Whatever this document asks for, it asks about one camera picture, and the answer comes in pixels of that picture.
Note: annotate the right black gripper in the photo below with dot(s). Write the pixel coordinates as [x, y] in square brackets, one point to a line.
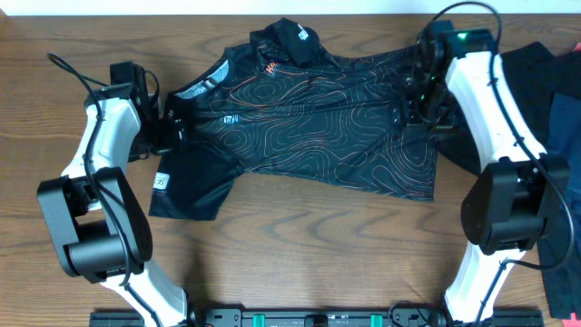
[411, 117]

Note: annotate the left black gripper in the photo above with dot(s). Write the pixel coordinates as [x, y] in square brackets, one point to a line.
[172, 143]

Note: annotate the black orange-patterned jersey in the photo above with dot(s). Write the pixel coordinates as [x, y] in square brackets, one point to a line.
[281, 104]

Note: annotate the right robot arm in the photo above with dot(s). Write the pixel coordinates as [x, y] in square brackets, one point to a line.
[457, 77]

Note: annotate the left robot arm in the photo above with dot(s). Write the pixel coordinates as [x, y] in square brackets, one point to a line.
[97, 226]

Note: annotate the blue denim garment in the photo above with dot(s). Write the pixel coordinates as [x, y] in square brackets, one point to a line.
[564, 139]

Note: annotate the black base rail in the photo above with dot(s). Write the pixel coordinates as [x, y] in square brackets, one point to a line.
[400, 316]

